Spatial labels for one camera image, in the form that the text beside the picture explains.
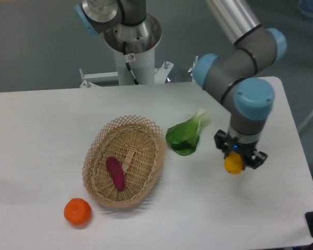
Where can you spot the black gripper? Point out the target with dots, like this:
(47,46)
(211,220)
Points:
(243,145)

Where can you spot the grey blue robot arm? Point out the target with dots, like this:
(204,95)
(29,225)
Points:
(230,80)

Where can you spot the woven wicker basket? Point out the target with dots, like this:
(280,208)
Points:
(139,145)

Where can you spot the green bok choy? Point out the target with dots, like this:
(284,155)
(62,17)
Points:
(184,137)

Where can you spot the purple sweet potato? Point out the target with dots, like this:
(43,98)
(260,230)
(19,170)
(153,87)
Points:
(116,172)

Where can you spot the blue object top right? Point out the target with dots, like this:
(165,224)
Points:
(306,8)

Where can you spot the orange tangerine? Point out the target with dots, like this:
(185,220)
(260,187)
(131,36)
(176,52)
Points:
(77,211)

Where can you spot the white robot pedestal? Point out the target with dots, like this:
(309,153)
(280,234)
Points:
(133,48)

